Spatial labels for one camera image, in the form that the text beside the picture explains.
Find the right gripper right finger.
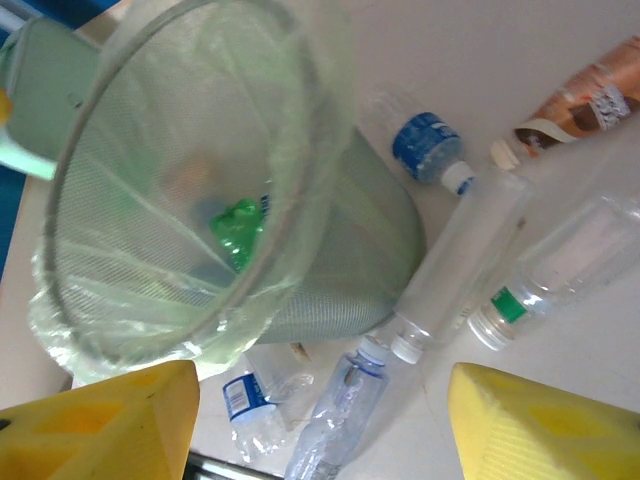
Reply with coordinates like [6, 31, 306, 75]
[447, 362, 640, 480]

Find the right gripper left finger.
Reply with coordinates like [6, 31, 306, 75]
[0, 359, 202, 480]

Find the small crushed blue label bottle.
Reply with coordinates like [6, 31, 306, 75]
[222, 372, 291, 464]

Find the square clear bottle green label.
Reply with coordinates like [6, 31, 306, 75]
[467, 192, 640, 351]

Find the wide clear plastic bottle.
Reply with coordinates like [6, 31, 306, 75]
[244, 344, 316, 401]

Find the tall slim clear bottle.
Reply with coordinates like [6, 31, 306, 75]
[389, 167, 536, 364]

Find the crushed clear bluish bottle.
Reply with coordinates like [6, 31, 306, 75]
[283, 335, 391, 480]

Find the green plastic bottle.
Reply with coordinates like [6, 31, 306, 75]
[208, 197, 266, 274]

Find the blue label water bottle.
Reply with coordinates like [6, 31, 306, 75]
[362, 89, 476, 197]

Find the brown coffee plastic bottle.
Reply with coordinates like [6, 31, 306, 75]
[489, 34, 640, 174]

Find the clear green bin liner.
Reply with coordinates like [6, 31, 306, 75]
[27, 0, 361, 374]

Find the clear plastic trash bin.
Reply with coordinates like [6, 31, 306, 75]
[29, 0, 426, 371]

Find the mint green carry case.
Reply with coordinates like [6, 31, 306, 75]
[0, 17, 104, 181]

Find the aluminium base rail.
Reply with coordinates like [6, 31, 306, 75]
[185, 449, 289, 480]

